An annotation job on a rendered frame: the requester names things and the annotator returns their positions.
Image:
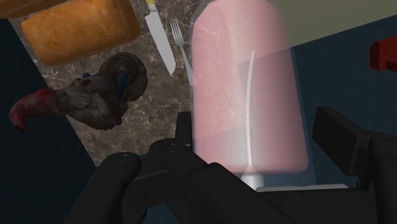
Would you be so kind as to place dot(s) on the pink soap dispenser bottle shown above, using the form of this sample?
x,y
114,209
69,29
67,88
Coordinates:
x,y
245,93

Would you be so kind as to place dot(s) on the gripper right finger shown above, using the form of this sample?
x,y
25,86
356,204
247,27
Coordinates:
x,y
356,149

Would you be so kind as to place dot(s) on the red block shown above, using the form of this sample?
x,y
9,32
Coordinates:
x,y
384,56

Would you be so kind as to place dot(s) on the brown animal figure red tail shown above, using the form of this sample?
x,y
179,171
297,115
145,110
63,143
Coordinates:
x,y
93,96

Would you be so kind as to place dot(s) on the orange bread loaf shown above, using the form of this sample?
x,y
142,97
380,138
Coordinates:
x,y
80,29

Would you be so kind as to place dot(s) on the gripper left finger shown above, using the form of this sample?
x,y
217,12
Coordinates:
x,y
173,173

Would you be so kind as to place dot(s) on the silver fork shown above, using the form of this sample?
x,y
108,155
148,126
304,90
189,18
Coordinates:
x,y
181,46

